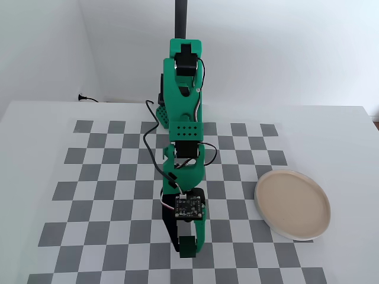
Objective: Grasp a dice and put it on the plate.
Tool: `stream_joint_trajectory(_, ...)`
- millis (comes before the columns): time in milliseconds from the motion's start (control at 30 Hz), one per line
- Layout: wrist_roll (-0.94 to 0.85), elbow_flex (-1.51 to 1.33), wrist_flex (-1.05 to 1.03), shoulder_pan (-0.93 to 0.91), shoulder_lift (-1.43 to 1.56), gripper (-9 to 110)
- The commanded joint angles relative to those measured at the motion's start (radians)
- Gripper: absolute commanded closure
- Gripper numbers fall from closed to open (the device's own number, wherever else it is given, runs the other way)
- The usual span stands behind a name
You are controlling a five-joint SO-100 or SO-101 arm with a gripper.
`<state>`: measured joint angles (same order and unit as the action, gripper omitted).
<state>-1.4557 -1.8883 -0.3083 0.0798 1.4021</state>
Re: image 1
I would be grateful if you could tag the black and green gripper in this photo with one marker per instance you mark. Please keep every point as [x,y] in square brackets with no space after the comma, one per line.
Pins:
[188,243]

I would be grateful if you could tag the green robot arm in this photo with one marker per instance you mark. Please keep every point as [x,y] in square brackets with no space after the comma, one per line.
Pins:
[183,103]

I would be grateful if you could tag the beige round plate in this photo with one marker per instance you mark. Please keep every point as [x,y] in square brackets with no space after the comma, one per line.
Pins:
[293,207]

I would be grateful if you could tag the grey white checkerboard mat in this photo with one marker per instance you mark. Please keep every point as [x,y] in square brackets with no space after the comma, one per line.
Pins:
[103,192]

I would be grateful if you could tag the black vertical pole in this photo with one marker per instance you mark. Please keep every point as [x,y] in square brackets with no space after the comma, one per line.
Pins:
[181,17]

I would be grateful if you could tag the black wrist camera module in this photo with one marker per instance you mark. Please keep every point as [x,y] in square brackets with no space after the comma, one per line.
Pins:
[190,207]

